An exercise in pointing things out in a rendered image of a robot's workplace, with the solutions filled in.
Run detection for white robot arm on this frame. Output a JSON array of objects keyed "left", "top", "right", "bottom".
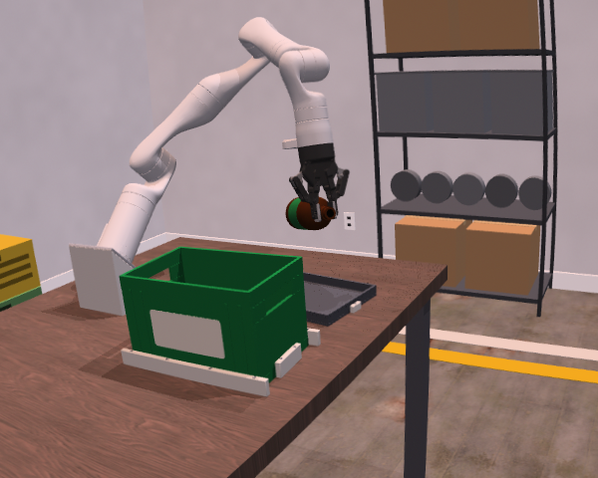
[{"left": 97, "top": 17, "right": 333, "bottom": 263}]

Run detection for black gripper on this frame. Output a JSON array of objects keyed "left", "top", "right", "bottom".
[{"left": 289, "top": 143, "right": 350, "bottom": 222}]

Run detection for brown bottle with green label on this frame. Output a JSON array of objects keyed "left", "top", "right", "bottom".
[{"left": 286, "top": 197, "right": 336, "bottom": 230}]

